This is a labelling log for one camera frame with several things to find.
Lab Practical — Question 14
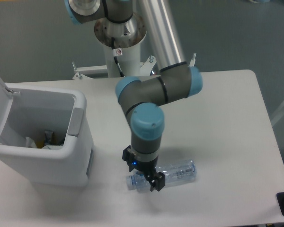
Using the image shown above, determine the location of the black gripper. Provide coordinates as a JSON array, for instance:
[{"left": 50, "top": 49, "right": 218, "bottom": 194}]
[{"left": 122, "top": 146, "right": 165, "bottom": 192}]

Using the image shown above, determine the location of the clear plastic bottle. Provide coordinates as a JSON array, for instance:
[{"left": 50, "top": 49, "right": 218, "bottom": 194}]
[{"left": 125, "top": 159, "right": 196, "bottom": 193}]

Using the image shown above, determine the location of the clear plastic wrapper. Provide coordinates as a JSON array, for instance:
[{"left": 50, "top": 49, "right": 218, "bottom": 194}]
[{"left": 42, "top": 145, "right": 63, "bottom": 150}]

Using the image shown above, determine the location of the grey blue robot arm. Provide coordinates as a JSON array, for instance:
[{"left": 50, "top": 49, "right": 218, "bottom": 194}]
[{"left": 65, "top": 0, "right": 203, "bottom": 191}]

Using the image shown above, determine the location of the trash inside the can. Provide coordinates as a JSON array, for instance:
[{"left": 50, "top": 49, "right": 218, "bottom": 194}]
[{"left": 25, "top": 130, "right": 65, "bottom": 149}]

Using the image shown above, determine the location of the white trash can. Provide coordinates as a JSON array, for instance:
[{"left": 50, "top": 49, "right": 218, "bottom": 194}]
[{"left": 0, "top": 78, "right": 94, "bottom": 187}]

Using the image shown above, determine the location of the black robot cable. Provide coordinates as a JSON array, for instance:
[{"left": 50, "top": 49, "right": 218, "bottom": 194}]
[{"left": 111, "top": 36, "right": 126, "bottom": 78}]

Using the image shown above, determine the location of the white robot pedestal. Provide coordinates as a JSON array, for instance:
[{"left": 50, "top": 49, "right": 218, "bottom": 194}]
[{"left": 73, "top": 12, "right": 157, "bottom": 79}]

